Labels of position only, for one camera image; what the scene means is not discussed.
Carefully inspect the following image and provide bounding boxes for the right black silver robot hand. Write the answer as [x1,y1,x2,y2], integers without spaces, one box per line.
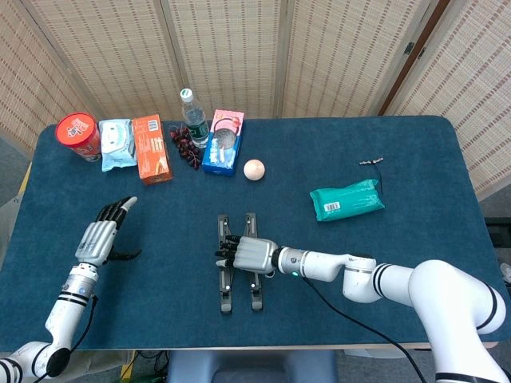
[214,234,280,276]

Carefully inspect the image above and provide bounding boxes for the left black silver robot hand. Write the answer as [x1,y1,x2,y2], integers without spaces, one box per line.
[74,195,143,267]

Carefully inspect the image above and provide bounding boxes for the black folding stand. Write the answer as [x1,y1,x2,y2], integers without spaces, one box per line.
[216,212,265,314]

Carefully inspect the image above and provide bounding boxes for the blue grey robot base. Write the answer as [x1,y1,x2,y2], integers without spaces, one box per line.
[166,349,339,383]

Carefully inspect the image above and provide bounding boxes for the blue felt table cover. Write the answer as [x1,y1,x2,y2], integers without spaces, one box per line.
[0,115,511,352]

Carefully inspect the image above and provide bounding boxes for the pale peach ball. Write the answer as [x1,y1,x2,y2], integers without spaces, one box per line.
[243,159,267,183]

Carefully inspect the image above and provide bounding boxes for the light blue snack bag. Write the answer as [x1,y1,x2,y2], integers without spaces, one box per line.
[98,118,138,173]

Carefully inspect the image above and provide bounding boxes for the orange snack box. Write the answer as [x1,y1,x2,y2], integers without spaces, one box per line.
[132,114,175,187]

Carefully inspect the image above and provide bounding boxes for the green wet wipes pack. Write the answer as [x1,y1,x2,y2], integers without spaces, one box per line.
[309,179,386,223]

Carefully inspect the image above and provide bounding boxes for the red snack can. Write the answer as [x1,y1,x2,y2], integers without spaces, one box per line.
[54,113,102,164]

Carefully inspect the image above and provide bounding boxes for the blue cookie box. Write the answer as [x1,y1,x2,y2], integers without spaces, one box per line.
[201,109,245,176]

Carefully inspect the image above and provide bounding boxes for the dark red grape bunch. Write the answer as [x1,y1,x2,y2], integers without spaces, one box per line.
[169,125,203,171]

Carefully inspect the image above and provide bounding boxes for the clear plastic water bottle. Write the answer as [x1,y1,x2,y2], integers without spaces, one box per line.
[180,88,211,149]

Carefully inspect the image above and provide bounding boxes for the woven bamboo folding screen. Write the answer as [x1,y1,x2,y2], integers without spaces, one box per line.
[0,0,511,200]

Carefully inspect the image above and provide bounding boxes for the black box on floor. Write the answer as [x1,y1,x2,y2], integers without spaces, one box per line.
[485,217,511,248]

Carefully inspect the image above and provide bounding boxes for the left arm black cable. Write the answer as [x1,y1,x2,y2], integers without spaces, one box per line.
[34,294,100,380]

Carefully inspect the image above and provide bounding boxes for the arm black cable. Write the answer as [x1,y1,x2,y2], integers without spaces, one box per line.
[34,294,100,380]
[301,277,428,383]

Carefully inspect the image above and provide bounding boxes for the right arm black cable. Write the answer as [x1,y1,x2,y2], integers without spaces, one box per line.
[301,277,428,383]

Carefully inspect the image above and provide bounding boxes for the small metal connector with wire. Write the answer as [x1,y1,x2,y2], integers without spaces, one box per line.
[358,157,385,196]

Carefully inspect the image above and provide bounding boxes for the brown wooden post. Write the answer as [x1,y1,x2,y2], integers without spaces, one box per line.
[378,0,452,116]

